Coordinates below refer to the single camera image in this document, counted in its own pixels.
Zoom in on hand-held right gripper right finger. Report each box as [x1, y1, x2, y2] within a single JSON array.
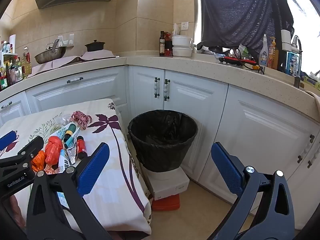
[[211, 142, 296, 240]]

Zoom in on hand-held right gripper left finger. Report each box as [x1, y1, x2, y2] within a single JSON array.
[[26, 142, 113, 240]]

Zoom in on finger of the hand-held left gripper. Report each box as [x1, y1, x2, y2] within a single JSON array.
[[0, 135, 45, 174], [0, 130, 17, 151]]

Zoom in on orange wrapper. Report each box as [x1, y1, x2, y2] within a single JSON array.
[[31, 151, 47, 173]]

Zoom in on red orange plastic bag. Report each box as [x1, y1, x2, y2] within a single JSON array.
[[45, 136, 63, 165]]

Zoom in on small red bottle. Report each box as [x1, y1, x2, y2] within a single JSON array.
[[76, 136, 87, 160]]

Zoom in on teal white packet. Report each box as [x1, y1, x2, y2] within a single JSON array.
[[55, 127, 67, 140]]

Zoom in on black trash bin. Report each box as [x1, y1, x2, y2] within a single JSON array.
[[127, 109, 198, 173]]

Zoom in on floral tablecloth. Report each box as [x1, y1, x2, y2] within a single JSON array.
[[0, 99, 153, 235]]

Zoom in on red checked ribbon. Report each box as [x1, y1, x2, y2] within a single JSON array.
[[71, 111, 92, 130]]

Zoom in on white cardboard box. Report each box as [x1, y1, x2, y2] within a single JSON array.
[[144, 166, 190, 201]]

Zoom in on group of condiment bottles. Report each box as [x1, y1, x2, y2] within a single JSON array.
[[0, 40, 32, 90]]

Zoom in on steel wok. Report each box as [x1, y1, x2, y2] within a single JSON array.
[[34, 39, 67, 65]]

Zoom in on paper towel roll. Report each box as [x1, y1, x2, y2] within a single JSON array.
[[9, 34, 17, 54]]

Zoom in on pink stove cloth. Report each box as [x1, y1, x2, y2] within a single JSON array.
[[27, 50, 120, 78]]

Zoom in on green white packet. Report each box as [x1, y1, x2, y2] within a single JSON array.
[[237, 44, 252, 58]]

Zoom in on black lidded pot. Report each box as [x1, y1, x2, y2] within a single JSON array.
[[84, 39, 105, 53]]

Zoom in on orange liquid bottle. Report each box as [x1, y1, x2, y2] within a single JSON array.
[[268, 37, 279, 70]]

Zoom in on blue canister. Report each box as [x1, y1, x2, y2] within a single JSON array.
[[286, 51, 300, 77]]

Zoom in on white lidded container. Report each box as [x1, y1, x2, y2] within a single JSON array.
[[171, 35, 192, 47], [172, 45, 193, 57]]

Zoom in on red snack packet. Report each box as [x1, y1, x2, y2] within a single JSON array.
[[165, 32, 173, 56]]

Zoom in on dark glass bottle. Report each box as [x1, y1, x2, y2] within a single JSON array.
[[159, 31, 166, 56]]

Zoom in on white faucet water filter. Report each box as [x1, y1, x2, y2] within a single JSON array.
[[280, 29, 302, 54]]

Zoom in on dark curtain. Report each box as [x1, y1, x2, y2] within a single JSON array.
[[199, 0, 294, 55]]

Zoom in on white wall hook rack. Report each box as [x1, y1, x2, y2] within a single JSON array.
[[58, 33, 75, 47]]

